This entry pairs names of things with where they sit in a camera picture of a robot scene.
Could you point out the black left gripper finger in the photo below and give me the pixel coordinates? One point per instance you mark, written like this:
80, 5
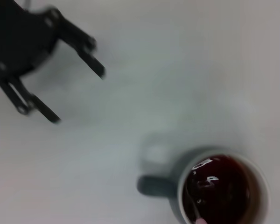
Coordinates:
37, 105
84, 51

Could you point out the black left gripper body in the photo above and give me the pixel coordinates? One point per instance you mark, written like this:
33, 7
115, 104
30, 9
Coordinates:
21, 42

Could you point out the grey ceramic mug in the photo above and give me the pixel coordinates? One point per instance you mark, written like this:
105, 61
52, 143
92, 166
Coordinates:
175, 189

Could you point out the dark brown tea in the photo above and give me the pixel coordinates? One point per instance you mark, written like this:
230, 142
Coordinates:
224, 191

